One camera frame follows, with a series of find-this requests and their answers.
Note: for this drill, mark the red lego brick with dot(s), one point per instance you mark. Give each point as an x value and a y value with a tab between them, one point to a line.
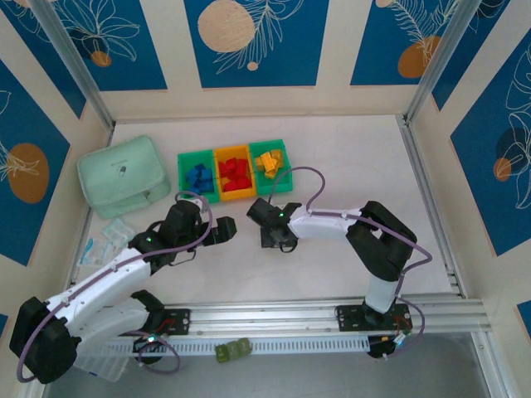
226	166
235	173
237	185
241	164
246	179
226	179

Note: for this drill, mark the small dark blue lego brick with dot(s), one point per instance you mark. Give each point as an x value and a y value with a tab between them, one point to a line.
193	182

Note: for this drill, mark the yellow lego arch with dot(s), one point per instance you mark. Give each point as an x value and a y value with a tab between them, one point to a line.
271	165

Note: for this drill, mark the yellow lego brick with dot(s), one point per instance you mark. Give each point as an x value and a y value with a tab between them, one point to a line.
261	161
279	164
276	154

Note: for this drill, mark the large blue lego brick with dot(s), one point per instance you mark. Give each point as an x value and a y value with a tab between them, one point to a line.
203	171

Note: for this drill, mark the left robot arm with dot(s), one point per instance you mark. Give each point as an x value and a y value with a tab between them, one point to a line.
103	282

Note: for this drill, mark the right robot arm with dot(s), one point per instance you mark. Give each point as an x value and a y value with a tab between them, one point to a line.
323	224

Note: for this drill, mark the yellow plastic bin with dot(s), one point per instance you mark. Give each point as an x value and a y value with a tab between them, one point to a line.
236	195

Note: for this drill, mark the green plastic bin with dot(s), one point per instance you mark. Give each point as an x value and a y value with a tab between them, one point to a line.
269	146
181	170

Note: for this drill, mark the mint green zip pouch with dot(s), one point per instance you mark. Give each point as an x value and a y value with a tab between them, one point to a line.
120	174

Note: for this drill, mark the olive green cube block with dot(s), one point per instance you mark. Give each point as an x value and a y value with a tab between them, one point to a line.
232	351

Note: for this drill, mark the black controller board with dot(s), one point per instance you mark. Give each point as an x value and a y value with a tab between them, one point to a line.
147	346
386	349

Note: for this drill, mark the clear plastic organizer box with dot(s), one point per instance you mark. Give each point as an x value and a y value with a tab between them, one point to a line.
105	367

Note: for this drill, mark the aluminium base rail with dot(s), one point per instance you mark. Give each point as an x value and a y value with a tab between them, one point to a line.
269	317

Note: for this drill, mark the aluminium side rail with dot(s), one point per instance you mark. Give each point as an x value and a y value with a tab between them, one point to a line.
85	224
415	157

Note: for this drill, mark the aluminium corner post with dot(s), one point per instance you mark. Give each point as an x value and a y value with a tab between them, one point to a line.
74	58
439	58

